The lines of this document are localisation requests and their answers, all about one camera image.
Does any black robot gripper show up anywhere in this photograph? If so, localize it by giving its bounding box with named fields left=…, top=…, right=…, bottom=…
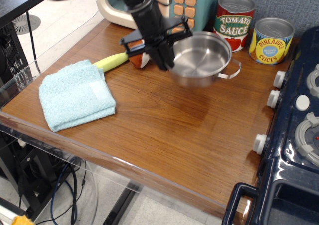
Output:
left=120, top=2, right=192, bottom=71

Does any silver two-handled pan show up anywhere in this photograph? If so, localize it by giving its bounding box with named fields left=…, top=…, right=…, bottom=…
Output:
left=169, top=31, right=242, bottom=88

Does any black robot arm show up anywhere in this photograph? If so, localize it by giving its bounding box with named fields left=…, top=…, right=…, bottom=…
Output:
left=120, top=0, right=192, bottom=70

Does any plush brown mushroom toy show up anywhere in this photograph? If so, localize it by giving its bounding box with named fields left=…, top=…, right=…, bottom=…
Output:
left=128, top=40, right=151, bottom=69

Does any plush yellow-green vegetable toy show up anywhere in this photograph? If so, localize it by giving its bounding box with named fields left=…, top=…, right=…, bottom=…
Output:
left=93, top=52, right=129, bottom=73

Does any teal cream toy microwave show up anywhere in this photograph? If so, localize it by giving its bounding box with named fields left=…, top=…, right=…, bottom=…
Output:
left=96, top=0, right=218, bottom=31

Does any tomato sauce can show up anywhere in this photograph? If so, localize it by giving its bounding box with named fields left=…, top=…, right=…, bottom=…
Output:
left=213, top=0, right=256, bottom=52

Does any light blue folded towel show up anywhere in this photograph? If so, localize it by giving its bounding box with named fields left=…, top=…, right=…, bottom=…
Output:
left=39, top=60, right=116, bottom=132

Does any pineapple slices can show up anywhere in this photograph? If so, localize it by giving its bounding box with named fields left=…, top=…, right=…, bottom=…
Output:
left=249, top=17, right=295, bottom=65

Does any white stove knob rear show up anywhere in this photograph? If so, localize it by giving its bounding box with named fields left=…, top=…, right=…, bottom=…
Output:
left=273, top=71, right=286, bottom=89

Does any white stove knob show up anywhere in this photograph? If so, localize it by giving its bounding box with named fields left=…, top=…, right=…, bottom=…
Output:
left=253, top=134, right=267, bottom=155
left=273, top=71, right=286, bottom=89
left=267, top=90, right=280, bottom=109

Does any white stove knob middle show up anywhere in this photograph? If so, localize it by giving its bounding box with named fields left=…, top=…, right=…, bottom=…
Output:
left=267, top=90, right=280, bottom=109

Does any white stove knob front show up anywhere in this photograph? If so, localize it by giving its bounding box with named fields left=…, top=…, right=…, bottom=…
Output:
left=253, top=134, right=267, bottom=155

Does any black table leg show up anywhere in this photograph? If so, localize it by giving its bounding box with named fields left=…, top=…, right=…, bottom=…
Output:
left=102, top=188, right=137, bottom=225

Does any dark blue toy stove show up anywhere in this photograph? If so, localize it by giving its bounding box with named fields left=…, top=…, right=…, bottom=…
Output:
left=222, top=27, right=319, bottom=225

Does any yellow sponge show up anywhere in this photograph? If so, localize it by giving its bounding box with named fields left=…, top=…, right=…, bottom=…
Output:
left=11, top=215, right=34, bottom=225

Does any blue cable under table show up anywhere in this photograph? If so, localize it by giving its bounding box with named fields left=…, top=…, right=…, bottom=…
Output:
left=50, top=157, right=78, bottom=225

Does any black metal shelf frame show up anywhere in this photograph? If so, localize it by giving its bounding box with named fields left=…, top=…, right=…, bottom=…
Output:
left=0, top=132, right=69, bottom=219

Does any black cable under table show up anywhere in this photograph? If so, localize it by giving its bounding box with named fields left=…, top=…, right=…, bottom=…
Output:
left=37, top=160, right=88, bottom=225

